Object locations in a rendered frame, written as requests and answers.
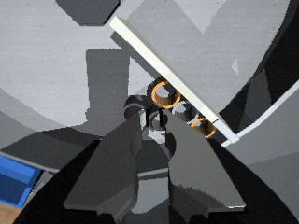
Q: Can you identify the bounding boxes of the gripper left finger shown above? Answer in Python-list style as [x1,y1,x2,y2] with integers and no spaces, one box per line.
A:
[12,107,150,224]

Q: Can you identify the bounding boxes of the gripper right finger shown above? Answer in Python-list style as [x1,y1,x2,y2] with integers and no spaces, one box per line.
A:
[159,107,299,224]

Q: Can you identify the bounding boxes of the blue crate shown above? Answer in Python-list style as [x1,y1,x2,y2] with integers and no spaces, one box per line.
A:
[0,155,44,209]

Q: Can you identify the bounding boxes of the bronze bushing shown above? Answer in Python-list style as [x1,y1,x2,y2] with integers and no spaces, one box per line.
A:
[189,112,217,138]
[151,76,181,108]

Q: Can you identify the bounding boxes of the grey metal ring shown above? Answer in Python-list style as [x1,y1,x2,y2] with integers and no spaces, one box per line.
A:
[170,94,200,124]
[121,95,150,121]
[149,104,165,133]

